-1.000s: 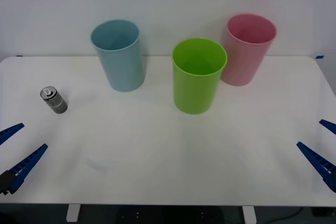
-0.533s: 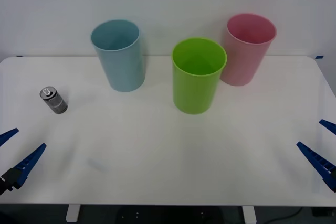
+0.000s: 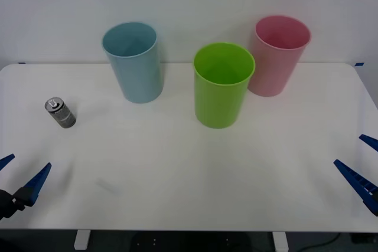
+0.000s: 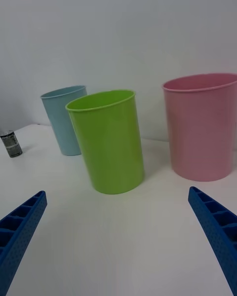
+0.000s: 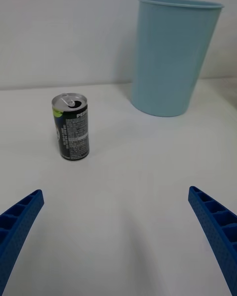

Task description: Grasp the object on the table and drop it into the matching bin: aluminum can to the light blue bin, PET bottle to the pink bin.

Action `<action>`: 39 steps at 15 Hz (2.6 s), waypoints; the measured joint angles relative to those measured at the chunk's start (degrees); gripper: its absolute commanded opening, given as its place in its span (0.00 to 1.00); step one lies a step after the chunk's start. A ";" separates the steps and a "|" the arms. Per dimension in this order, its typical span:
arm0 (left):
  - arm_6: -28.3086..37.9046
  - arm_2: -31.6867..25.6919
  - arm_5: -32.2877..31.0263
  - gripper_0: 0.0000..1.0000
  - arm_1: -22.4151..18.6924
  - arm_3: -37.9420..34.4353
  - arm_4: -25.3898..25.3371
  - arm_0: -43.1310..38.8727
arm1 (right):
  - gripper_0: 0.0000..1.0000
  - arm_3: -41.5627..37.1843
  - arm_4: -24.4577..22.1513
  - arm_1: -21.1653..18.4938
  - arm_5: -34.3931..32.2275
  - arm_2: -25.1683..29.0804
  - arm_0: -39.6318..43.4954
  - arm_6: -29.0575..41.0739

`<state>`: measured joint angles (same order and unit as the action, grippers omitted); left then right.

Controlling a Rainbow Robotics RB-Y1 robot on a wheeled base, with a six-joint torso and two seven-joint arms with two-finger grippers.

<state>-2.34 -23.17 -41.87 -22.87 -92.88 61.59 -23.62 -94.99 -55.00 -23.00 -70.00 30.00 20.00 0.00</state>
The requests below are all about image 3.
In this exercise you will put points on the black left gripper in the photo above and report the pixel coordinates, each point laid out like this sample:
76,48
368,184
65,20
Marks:
5,203

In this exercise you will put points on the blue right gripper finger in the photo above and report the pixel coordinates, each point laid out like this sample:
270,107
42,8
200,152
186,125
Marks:
370,142
355,181

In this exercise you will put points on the dark grey drink can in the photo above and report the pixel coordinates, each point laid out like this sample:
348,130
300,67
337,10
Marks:
62,114

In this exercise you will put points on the white table leg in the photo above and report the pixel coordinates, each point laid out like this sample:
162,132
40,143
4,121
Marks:
280,240
81,239

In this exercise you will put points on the pink plastic bin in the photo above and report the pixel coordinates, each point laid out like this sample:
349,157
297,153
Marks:
274,66

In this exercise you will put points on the pale blue plastic bin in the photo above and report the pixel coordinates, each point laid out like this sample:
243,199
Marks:
136,69

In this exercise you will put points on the green plastic bin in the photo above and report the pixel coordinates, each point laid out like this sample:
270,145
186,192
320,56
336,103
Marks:
220,98

